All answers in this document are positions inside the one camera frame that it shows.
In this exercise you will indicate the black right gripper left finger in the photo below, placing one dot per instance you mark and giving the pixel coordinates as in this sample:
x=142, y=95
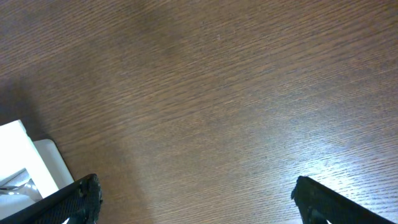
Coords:
x=79, y=202

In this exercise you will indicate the white plastic cutlery tray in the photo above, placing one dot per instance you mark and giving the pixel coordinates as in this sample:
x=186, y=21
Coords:
x=23, y=159

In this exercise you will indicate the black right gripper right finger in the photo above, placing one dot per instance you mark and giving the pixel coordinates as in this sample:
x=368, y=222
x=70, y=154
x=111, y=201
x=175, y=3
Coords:
x=319, y=204

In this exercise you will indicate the steel spoon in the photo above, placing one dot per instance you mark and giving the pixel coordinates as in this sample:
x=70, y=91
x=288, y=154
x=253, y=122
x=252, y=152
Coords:
x=28, y=189

